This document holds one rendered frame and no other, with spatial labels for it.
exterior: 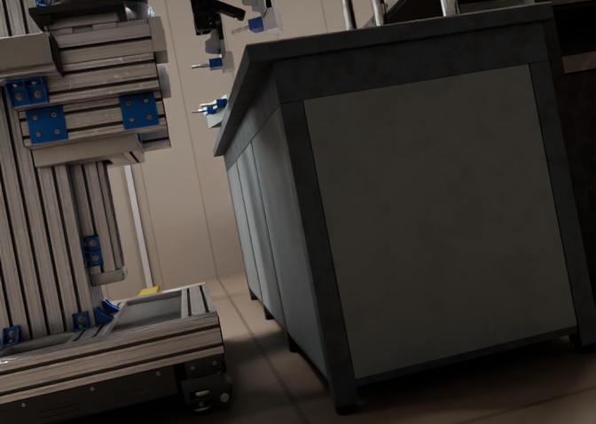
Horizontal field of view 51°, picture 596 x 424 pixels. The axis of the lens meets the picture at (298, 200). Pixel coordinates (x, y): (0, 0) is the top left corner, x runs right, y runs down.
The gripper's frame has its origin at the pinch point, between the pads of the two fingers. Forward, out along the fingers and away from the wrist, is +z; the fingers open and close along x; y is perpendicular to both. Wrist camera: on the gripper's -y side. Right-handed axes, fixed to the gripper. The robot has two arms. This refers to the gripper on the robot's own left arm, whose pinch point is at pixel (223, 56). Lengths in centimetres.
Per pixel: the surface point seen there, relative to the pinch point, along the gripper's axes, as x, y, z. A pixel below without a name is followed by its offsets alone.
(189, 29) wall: -281, -6, -92
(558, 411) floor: 91, -39, 95
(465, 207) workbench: 67, -39, 57
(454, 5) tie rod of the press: -5, -82, -7
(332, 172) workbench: 67, -11, 44
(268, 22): 40.0, -8.5, 2.8
